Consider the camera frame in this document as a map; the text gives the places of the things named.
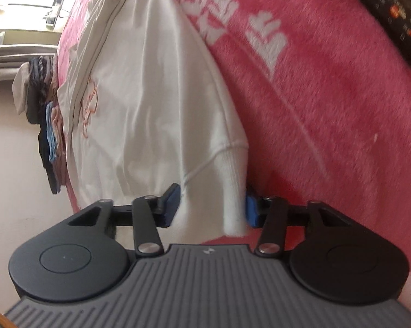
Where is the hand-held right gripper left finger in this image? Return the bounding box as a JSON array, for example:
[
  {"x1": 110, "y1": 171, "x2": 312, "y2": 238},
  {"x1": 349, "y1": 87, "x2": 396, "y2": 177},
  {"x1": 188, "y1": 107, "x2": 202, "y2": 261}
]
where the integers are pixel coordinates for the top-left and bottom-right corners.
[{"x1": 54, "y1": 183, "x2": 182, "y2": 257}]

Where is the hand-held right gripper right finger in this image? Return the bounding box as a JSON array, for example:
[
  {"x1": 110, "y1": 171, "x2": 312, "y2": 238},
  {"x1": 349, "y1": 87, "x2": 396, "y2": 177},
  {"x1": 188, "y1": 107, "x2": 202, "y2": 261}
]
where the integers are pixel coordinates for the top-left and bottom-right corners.
[{"x1": 244, "y1": 191, "x2": 367, "y2": 257}]

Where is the white sweatshirt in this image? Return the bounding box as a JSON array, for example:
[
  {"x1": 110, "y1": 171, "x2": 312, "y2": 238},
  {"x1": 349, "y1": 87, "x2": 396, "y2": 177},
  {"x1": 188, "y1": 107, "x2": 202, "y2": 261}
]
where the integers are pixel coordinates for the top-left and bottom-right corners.
[{"x1": 57, "y1": 0, "x2": 250, "y2": 237}]

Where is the stack of folded clothes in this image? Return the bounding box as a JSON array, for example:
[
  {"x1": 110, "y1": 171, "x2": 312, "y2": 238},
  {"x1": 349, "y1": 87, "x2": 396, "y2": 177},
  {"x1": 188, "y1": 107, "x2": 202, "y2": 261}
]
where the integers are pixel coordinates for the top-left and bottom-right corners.
[{"x1": 12, "y1": 55, "x2": 61, "y2": 125}]

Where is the pink floral blanket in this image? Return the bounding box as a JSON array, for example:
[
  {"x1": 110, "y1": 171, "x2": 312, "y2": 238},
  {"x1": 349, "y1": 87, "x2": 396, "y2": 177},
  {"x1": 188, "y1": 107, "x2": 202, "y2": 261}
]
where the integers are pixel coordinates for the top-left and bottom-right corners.
[{"x1": 53, "y1": 0, "x2": 411, "y2": 315}]

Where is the black folded garment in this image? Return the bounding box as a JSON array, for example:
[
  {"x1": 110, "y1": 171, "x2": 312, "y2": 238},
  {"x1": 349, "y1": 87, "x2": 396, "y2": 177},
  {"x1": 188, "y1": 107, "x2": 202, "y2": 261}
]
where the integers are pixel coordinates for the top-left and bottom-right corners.
[{"x1": 37, "y1": 109, "x2": 61, "y2": 195}]

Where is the blue folded garment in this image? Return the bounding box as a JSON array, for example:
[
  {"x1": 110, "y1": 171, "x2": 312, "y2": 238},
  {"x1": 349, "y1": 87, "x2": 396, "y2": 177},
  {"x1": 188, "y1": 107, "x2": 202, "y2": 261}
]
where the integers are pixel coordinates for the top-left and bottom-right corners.
[{"x1": 46, "y1": 102, "x2": 60, "y2": 163}]

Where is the grey curtain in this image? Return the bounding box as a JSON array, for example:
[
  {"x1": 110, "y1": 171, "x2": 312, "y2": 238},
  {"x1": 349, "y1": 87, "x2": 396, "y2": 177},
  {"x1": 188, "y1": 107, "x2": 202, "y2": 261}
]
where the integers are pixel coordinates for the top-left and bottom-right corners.
[{"x1": 0, "y1": 43, "x2": 57, "y2": 83}]

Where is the tall cabinet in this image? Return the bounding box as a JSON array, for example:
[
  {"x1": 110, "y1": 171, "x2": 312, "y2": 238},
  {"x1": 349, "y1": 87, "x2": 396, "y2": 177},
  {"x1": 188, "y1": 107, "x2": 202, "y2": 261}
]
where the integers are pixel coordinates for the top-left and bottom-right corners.
[{"x1": 0, "y1": 29, "x2": 61, "y2": 46}]

